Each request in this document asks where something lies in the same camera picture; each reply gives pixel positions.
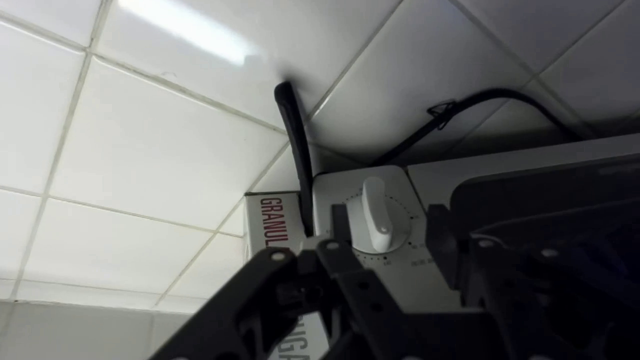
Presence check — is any black power cable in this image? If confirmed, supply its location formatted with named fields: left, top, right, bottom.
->
left=373, top=86, right=591, bottom=168

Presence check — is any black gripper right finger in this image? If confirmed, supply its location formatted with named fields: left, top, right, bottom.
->
left=427, top=203, right=640, bottom=360

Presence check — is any white oven knob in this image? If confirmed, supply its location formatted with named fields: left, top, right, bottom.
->
left=346, top=176, right=417, bottom=256

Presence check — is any white mini oven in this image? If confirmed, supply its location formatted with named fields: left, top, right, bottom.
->
left=310, top=133, right=640, bottom=317

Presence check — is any granulated sugar box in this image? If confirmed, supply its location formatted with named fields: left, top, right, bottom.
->
left=245, top=191, right=333, bottom=360

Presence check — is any dark glass oven door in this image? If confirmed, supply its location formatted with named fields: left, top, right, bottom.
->
left=448, top=155, right=640, bottom=236

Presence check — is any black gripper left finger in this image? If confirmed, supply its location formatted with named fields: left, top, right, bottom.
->
left=148, top=203, right=429, bottom=360

